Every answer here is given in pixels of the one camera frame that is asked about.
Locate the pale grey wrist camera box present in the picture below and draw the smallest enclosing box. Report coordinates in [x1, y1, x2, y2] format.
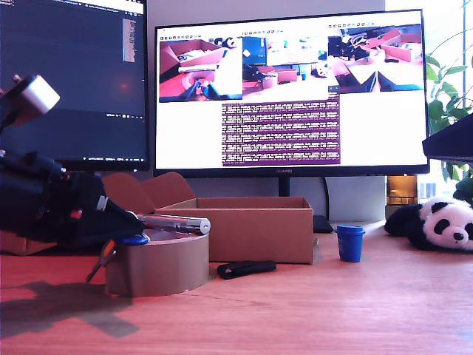
[0, 73, 61, 129]

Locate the dark-screen computer monitor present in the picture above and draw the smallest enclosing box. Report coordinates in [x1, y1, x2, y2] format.
[0, 0, 151, 173]

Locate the panda plush toy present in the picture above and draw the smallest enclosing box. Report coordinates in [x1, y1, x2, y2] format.
[384, 197, 473, 253]

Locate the key bunch with blue fob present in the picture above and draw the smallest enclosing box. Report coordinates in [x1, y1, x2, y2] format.
[85, 233, 151, 284]

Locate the amber glass jar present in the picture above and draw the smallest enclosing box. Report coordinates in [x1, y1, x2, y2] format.
[386, 176, 418, 206]

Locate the bright-screen black-framed monitor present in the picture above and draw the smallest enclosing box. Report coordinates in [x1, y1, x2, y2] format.
[152, 9, 432, 178]

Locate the brown packing tape roll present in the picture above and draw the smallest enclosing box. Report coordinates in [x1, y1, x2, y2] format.
[105, 229, 210, 299]

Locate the silver metal flashlight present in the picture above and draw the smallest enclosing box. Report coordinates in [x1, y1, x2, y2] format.
[137, 213, 211, 237]

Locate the small blue cup with lid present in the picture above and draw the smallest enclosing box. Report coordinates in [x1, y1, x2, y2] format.
[334, 224, 366, 263]

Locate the black USB stick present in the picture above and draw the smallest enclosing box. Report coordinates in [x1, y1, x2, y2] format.
[216, 260, 278, 280]

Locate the green leafy houseplant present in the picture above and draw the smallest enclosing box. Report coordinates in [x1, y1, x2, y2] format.
[424, 29, 473, 206]

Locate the black monitor cable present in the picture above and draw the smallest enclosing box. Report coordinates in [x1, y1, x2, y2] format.
[322, 177, 330, 220]

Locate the open cardboard box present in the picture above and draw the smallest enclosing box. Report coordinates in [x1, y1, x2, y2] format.
[0, 172, 315, 266]

